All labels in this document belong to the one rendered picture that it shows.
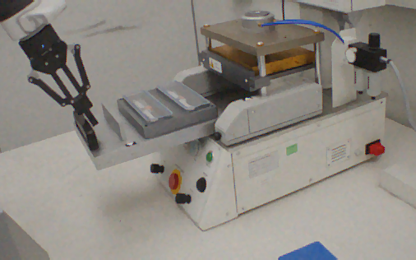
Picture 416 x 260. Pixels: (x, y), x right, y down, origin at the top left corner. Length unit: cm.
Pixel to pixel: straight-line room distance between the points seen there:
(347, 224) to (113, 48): 177
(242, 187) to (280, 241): 15
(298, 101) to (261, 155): 14
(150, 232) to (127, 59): 160
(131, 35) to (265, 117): 162
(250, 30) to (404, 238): 57
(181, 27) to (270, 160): 168
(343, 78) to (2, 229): 82
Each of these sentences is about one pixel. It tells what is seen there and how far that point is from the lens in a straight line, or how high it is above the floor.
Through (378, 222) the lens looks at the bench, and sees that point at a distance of 104.
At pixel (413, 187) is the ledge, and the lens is 108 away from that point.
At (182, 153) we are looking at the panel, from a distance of 112.
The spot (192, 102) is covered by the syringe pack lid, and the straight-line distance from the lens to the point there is 100.
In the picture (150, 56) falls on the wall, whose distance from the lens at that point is 258.
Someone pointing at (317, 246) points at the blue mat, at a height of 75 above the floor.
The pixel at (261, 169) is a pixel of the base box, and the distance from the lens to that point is 102.
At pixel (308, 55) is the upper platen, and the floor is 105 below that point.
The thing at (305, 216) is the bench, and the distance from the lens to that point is 105.
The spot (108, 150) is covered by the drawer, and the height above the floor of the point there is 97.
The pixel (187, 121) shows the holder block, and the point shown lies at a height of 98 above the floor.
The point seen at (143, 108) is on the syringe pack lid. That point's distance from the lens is 102.
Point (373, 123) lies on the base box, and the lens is 121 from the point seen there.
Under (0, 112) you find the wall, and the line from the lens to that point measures 249.
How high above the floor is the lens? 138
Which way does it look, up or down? 26 degrees down
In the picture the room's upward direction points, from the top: 7 degrees counter-clockwise
